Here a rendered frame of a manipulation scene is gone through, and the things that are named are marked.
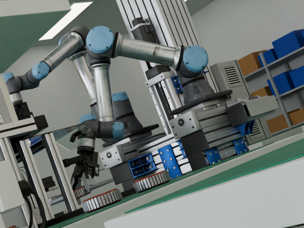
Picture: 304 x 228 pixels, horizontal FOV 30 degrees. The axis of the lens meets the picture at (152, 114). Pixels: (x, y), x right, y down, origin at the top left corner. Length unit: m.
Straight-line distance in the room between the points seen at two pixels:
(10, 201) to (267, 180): 0.67
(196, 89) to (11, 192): 1.63
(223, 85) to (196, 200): 2.49
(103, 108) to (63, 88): 6.35
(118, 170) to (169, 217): 2.27
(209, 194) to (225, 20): 9.53
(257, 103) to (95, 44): 0.80
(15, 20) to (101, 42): 1.28
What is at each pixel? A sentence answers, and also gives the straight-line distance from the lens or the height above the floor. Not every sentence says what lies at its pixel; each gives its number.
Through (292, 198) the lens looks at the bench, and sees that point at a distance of 0.48.
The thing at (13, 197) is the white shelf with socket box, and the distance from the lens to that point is 1.09.
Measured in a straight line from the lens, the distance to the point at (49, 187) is 2.14.
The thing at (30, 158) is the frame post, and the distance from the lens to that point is 1.95.
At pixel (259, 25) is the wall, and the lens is 9.61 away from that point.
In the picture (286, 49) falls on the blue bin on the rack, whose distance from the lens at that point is 8.69.
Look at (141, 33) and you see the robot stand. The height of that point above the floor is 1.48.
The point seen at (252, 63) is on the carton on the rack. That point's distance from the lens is 9.11.
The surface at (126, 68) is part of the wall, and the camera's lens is 9.72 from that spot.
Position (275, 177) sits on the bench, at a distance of 0.48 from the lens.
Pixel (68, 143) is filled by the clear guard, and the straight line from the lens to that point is 2.33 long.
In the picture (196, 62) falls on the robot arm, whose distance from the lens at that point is 2.48.
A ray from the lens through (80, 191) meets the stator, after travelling 2.28.
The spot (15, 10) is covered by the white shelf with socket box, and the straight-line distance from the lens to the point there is 1.17.
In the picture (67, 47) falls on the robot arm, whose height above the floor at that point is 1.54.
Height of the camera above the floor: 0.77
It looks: 6 degrees up
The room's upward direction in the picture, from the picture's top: 21 degrees counter-clockwise
